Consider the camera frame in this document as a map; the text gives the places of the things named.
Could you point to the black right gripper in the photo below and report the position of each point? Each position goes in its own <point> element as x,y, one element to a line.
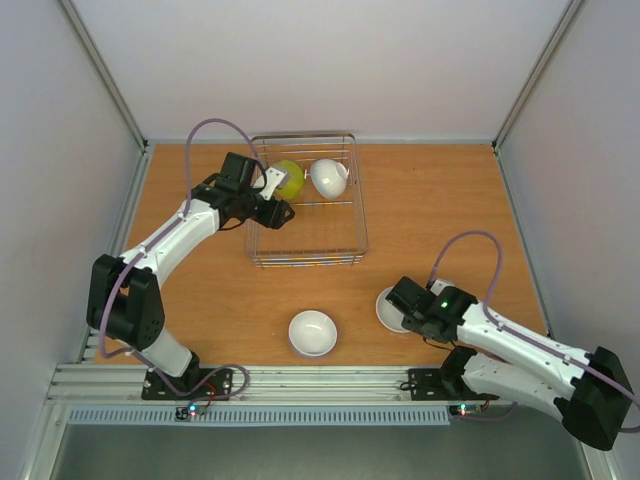
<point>400,297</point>

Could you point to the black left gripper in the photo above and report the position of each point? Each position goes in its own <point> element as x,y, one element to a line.
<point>275,219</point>

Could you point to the green white bowl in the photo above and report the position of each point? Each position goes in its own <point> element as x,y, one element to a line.
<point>293,183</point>

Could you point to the white ceramic bowl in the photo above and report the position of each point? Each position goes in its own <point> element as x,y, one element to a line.
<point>329,177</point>

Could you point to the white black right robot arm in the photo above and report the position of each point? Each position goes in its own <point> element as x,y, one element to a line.
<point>588,392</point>

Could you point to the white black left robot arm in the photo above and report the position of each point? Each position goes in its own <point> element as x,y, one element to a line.
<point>125,301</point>

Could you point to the right small circuit board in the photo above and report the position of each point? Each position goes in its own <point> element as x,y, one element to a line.
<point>464,409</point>

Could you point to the small circuit board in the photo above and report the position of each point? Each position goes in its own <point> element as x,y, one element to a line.
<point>464,409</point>
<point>192,411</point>

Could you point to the left small circuit board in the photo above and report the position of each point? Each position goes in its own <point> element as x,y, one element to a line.
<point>192,411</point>

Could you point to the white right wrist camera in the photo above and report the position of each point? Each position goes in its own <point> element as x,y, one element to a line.
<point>438,285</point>

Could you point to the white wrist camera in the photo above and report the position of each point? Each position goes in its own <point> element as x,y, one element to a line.
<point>438,285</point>
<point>272,180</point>

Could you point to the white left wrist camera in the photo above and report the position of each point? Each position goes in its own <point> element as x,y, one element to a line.
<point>272,180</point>

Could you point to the silver wire dish rack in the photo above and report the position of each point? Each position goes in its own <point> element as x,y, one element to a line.
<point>323,232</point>

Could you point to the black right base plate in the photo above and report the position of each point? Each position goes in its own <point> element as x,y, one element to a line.
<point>428,384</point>

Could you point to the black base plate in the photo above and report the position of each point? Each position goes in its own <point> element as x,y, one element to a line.
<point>195,384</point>
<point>428,384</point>

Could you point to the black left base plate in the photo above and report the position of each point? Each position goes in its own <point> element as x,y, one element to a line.
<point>195,384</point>

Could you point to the aluminium front rail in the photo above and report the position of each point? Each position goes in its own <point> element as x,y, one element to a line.
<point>268,385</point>

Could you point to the grey slotted cable duct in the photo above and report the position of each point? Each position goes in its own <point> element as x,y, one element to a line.
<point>261,416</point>

